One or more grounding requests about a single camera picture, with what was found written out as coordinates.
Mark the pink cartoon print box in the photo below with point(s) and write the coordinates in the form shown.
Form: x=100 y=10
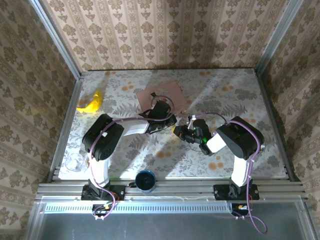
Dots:
x=175 y=97

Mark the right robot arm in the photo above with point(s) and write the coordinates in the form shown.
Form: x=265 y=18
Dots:
x=237 y=140

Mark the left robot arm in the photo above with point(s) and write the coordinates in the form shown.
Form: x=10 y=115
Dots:
x=132 y=127

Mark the blue mug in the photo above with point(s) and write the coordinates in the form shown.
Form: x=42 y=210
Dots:
x=145 y=181

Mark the yellow plush banana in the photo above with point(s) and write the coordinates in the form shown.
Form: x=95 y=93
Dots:
x=92 y=105

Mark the black connector block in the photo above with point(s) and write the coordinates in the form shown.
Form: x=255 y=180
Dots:
x=238 y=208
x=100 y=208

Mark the clear glass bowl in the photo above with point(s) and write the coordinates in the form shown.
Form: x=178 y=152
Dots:
x=75 y=162

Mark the grey metal panel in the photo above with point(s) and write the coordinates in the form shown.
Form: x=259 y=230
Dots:
x=162 y=227

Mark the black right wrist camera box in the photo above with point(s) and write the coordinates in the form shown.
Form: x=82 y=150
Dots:
x=201 y=126

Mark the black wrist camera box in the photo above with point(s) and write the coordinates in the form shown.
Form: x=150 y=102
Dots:
x=161 y=108
x=201 y=126

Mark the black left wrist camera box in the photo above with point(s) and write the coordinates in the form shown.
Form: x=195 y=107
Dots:
x=161 y=108

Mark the aluminium front rail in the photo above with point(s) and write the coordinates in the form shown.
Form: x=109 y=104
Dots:
x=175 y=190

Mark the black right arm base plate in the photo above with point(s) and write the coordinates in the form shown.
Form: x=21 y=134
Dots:
x=220 y=192

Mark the aluminium side rail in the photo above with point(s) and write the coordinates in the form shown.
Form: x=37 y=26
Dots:
x=66 y=130
x=275 y=125

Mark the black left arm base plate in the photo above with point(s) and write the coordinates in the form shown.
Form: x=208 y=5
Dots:
x=117 y=192

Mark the aluminium frame post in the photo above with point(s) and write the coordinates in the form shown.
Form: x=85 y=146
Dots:
x=57 y=40
x=276 y=37

